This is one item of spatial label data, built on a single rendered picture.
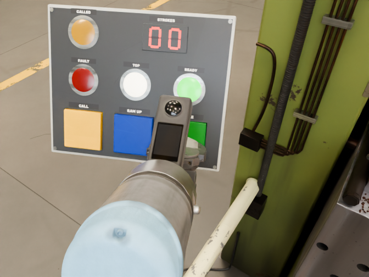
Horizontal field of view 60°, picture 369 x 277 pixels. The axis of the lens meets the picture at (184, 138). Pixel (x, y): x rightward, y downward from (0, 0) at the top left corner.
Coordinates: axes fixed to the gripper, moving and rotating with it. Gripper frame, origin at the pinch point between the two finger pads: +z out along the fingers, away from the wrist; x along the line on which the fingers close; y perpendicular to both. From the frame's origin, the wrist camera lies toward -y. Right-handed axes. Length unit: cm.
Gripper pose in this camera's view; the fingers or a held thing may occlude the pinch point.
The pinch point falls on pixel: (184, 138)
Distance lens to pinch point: 58.0
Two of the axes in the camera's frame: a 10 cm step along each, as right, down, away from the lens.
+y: -0.8, 9.7, 2.4
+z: 1.3, -2.3, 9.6
